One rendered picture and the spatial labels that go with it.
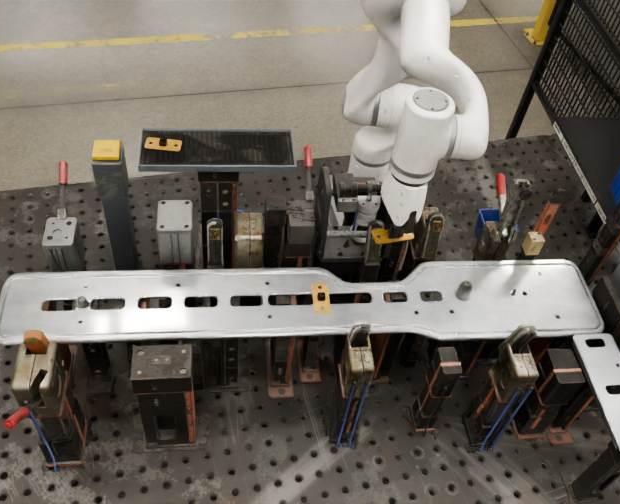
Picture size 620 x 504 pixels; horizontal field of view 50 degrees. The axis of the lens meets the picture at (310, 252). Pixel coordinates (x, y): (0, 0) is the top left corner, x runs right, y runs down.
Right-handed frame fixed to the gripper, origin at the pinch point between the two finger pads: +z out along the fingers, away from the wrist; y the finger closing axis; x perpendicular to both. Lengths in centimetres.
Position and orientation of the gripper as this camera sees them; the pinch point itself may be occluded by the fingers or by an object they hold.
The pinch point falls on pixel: (395, 225)
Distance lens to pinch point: 135.7
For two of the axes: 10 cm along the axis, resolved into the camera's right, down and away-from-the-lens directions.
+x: 9.6, -1.5, 2.4
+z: -0.9, 6.3, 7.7
